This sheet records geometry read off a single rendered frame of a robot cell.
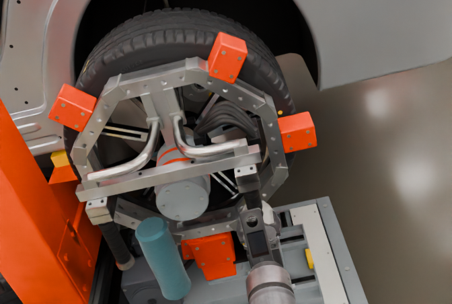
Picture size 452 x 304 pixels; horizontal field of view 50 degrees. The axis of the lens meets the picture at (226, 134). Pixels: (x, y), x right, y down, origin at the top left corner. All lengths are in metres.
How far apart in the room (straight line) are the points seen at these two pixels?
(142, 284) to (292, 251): 0.61
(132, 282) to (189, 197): 0.59
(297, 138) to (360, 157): 1.31
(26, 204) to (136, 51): 0.46
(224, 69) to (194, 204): 0.33
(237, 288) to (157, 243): 0.55
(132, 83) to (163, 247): 0.45
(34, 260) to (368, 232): 1.36
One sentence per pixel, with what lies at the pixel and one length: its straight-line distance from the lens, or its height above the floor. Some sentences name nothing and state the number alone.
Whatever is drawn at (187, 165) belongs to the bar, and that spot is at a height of 0.98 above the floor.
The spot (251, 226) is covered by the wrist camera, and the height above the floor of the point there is 0.90.
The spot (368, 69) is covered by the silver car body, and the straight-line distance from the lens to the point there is 1.70.
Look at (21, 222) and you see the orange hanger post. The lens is 1.32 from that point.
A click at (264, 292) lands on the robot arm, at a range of 0.96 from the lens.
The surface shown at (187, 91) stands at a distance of 1.70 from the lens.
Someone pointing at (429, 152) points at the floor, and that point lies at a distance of 2.60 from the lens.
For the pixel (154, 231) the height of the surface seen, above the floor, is 0.74.
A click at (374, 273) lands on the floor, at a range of 2.06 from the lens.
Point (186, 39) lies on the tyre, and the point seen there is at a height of 1.16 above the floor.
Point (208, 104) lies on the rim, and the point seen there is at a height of 0.96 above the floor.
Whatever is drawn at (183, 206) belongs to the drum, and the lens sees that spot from 1.20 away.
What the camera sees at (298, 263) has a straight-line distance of 1.92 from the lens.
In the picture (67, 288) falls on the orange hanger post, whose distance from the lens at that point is 1.48.
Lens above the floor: 1.60
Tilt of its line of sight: 33 degrees down
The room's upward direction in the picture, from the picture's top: 15 degrees counter-clockwise
